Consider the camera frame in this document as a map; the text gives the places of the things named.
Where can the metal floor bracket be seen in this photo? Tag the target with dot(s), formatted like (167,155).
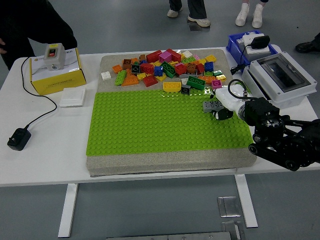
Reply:
(232,230)

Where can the white small brick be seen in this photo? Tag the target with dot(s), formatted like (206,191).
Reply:
(105,75)
(184,81)

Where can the person's right hand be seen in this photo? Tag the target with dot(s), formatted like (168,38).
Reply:
(2,47)

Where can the yellow long brick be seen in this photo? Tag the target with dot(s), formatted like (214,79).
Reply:
(172,86)

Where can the grey square floor plate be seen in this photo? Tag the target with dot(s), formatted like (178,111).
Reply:
(196,28)

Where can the blue brick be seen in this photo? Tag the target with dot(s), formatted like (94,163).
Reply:
(208,66)
(158,71)

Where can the grey-brown foam mat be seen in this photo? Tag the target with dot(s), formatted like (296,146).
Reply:
(150,163)

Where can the white socket block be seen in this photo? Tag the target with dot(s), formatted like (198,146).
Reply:
(257,52)

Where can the person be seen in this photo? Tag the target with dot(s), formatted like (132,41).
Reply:
(197,10)
(242,15)
(306,46)
(25,20)

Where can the metal floor plate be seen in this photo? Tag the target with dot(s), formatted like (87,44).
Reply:
(228,207)

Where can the green studded baseplate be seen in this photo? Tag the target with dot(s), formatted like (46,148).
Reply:
(150,120)

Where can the white wall switch plate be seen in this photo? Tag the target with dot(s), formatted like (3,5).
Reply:
(72,97)

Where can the black power adapter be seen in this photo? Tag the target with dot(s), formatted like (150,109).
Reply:
(18,139)

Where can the white flat tile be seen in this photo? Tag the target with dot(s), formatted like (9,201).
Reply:
(187,54)

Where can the lime green long brick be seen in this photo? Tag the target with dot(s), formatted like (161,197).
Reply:
(120,77)

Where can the shiny gold brick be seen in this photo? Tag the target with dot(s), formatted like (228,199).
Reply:
(220,77)

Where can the white table leg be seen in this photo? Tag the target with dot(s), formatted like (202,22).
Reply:
(246,200)
(67,212)

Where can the black charger plug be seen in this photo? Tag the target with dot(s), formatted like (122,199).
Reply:
(261,42)

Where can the red long brick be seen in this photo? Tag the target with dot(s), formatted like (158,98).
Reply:
(153,56)
(173,54)

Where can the robot right hand white shell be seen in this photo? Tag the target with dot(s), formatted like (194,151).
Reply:
(230,98)

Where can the black small brick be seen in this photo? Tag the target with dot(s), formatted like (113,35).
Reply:
(185,89)

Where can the yellow small brick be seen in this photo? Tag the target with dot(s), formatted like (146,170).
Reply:
(141,76)

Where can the orange small brick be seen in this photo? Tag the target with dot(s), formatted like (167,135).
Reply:
(134,60)
(116,68)

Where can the blue plastic bin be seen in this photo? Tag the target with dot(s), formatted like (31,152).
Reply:
(233,43)

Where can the yellow cardboard box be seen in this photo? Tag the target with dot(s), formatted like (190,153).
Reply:
(60,82)

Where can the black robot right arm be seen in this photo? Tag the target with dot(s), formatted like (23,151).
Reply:
(262,112)

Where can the grey enclosure with clear lid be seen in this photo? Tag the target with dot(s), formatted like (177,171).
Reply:
(295,92)

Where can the orange long brick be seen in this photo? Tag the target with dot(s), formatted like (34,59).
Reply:
(207,78)

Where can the orange large brick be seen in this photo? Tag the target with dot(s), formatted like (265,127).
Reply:
(130,80)

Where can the grey building brick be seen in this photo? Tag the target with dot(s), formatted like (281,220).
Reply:
(208,106)

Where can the brown small brick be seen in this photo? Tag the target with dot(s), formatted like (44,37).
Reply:
(142,57)

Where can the grey flat brick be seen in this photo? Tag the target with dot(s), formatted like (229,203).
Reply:
(187,75)

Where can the brown orange brick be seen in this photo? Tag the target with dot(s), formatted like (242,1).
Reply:
(191,67)

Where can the dark green long brick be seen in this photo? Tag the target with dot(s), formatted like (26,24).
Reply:
(168,69)
(196,82)

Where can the red small brick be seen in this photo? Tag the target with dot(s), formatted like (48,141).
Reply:
(200,67)

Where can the green small brick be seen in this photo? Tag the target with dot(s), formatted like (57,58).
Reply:
(217,72)

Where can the metal floor rail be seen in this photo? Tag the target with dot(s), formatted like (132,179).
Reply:
(170,236)

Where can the grey push-button switch box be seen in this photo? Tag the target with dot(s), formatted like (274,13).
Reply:
(54,56)

